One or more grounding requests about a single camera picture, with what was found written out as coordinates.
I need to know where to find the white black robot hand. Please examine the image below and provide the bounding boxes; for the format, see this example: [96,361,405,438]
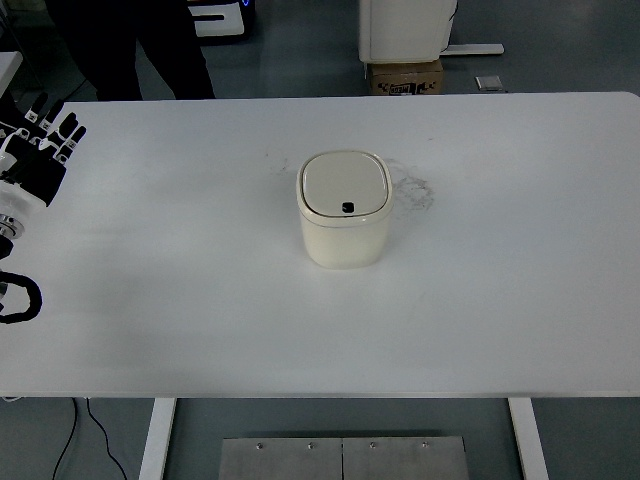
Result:
[1,92,86,212]

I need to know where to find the cream trash can with lid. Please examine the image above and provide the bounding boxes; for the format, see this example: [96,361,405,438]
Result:
[296,150,394,269]

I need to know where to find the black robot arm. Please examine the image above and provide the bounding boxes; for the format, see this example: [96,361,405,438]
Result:
[1,93,87,259]

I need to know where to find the person in black clothes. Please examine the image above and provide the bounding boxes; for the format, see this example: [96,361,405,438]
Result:
[45,1,215,101]

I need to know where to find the white left table leg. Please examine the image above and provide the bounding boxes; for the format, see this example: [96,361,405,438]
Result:
[138,398,177,480]

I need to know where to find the white table leg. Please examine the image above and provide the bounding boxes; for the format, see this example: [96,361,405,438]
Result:
[508,397,549,480]
[138,398,177,480]

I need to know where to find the brown cardboard box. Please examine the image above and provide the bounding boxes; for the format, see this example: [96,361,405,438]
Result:
[366,60,444,96]

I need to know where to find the white table foot bar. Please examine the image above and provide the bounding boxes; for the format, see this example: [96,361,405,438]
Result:
[440,43,505,57]

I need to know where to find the grey floor plate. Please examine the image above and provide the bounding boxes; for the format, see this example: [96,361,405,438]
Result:
[475,75,505,92]

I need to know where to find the white right table leg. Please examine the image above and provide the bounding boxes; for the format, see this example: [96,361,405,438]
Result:
[508,397,549,480]

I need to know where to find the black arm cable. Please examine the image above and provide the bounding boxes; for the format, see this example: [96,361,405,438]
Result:
[0,270,44,325]

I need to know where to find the black floor cable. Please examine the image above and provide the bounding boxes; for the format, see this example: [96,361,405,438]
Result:
[52,397,129,480]

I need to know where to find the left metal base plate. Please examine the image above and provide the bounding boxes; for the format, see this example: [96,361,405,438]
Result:
[218,438,343,479]

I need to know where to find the metal base plate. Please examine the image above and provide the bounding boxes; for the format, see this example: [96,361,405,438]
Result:
[342,436,469,479]
[218,438,343,479]

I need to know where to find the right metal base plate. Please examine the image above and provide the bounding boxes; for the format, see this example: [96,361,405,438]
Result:
[342,436,469,479]

